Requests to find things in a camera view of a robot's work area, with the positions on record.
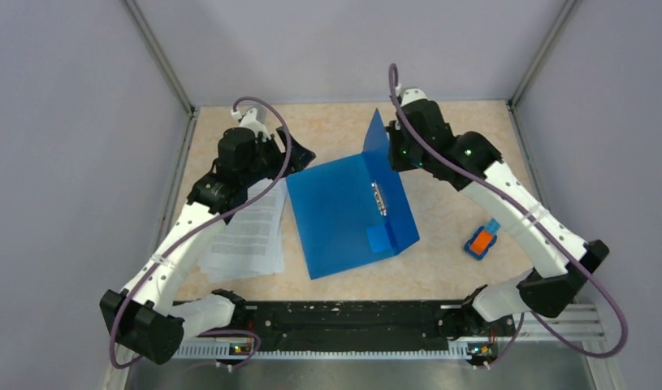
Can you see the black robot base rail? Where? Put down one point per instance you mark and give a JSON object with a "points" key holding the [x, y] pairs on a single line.
{"points": [[367, 328]]}

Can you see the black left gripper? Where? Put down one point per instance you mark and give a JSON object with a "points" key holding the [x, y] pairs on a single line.
{"points": [[300, 158]]}

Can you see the grey aluminium frame post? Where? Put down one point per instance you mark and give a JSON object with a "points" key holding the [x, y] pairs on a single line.
{"points": [[546, 46]]}

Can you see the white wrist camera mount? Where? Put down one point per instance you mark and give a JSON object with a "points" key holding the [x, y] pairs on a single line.
{"points": [[253, 119], [408, 95]]}

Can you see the grey left frame post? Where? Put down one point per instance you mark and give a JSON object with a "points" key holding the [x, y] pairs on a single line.
{"points": [[158, 55]]}

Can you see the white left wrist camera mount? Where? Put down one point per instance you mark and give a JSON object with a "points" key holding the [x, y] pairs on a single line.
{"points": [[253, 119]]}

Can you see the white printed paper stack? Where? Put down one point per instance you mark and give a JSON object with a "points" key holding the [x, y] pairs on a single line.
{"points": [[251, 244]]}

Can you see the blue plastic file folder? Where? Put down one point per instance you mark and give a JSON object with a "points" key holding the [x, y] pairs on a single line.
{"points": [[352, 211]]}

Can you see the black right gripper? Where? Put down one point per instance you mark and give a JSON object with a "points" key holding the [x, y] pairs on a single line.
{"points": [[394, 135]]}

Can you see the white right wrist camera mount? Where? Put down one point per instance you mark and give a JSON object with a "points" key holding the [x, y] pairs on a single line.
{"points": [[408, 95]]}

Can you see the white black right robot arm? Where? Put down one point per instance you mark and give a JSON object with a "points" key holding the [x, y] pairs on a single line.
{"points": [[474, 167]]}

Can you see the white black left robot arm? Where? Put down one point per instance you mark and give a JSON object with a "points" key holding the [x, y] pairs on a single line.
{"points": [[142, 315]]}

